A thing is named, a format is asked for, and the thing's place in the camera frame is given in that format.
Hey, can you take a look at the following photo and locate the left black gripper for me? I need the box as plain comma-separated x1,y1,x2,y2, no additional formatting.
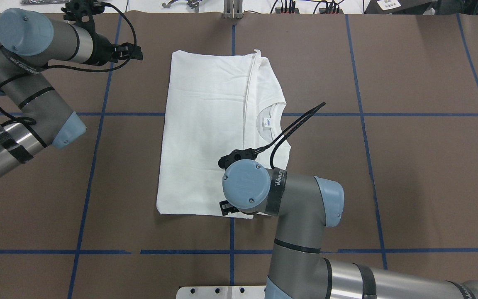
92,34,144,66

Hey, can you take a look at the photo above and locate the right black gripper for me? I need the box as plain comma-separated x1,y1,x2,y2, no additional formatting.
219,200,239,216

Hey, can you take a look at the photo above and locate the white printed long-sleeve shirt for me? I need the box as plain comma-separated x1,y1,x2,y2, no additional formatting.
156,49,287,216

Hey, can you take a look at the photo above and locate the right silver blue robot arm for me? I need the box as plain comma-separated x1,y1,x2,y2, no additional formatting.
218,154,478,299

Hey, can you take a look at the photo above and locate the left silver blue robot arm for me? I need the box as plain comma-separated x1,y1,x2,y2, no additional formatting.
0,0,144,178

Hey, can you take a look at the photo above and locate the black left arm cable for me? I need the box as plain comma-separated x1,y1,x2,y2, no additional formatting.
0,2,138,125

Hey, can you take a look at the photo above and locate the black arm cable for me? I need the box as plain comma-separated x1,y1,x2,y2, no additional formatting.
0,2,138,125
254,102,327,170

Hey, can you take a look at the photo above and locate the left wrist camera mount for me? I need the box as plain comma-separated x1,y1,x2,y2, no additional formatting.
61,0,110,34

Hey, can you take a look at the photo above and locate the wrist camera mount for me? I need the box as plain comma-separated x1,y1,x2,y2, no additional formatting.
218,148,258,170
61,0,110,34

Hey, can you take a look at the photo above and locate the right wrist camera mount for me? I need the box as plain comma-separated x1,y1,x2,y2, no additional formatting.
218,148,258,170

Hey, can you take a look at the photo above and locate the aluminium frame post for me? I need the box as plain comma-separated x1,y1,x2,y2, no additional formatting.
223,0,244,20

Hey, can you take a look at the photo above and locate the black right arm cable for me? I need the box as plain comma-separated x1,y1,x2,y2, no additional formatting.
254,102,327,170

